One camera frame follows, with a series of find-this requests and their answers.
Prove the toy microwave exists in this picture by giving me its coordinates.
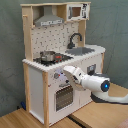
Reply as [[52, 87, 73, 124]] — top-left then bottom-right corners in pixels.
[[67, 3, 90, 21]]

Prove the grey toy sink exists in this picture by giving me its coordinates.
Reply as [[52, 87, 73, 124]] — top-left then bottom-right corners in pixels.
[[66, 47, 94, 56]]

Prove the wooden toy kitchen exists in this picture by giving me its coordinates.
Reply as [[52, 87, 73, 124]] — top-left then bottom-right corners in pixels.
[[22, 2, 105, 127]]

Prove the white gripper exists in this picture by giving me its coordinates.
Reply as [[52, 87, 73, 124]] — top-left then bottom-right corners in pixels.
[[63, 65, 88, 92]]

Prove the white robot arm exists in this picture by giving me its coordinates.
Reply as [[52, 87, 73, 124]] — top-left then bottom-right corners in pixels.
[[63, 66, 128, 105]]

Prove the grey range hood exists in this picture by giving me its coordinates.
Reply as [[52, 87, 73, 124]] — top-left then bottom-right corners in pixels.
[[34, 6, 64, 27]]

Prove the small silver pot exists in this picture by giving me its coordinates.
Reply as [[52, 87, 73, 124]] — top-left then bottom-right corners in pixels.
[[40, 51, 55, 61]]

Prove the black toy faucet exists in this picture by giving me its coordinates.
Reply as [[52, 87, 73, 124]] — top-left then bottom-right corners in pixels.
[[67, 33, 82, 49]]

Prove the black stovetop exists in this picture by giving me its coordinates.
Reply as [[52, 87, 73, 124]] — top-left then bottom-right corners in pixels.
[[34, 53, 71, 66]]

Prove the toy oven door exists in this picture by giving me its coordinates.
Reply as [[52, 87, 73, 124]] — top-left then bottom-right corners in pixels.
[[55, 86, 73, 111]]

